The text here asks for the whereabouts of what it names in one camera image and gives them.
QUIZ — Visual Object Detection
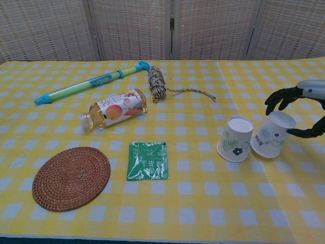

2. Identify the round brown woven coaster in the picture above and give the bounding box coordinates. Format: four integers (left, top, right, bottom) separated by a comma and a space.
31, 146, 112, 212

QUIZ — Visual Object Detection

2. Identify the green tea bag packet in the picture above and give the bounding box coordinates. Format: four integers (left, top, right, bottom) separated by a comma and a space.
126, 141, 171, 182

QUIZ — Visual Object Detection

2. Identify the woven folding screen panel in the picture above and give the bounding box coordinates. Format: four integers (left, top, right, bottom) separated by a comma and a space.
172, 0, 264, 60
0, 0, 104, 62
87, 0, 174, 61
245, 0, 325, 60

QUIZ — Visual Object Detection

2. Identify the yellow white checkered tablecloth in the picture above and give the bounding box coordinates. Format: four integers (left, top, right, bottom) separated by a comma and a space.
0, 57, 325, 241

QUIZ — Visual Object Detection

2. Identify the bundle of braided rope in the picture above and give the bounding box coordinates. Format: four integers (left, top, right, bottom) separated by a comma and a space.
147, 65, 217, 104

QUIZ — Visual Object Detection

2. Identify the white floral paper cup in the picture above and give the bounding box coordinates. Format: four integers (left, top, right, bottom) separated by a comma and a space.
216, 115, 254, 163
250, 110, 297, 159

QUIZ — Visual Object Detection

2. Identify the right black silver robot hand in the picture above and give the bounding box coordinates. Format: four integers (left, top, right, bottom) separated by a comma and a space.
265, 79, 325, 139

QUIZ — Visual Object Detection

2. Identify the peach tea plastic bottle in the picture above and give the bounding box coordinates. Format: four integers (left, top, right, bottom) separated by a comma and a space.
78, 88, 149, 131

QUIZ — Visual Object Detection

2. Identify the green blue water gun toy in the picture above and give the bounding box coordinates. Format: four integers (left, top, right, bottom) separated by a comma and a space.
34, 60, 151, 106

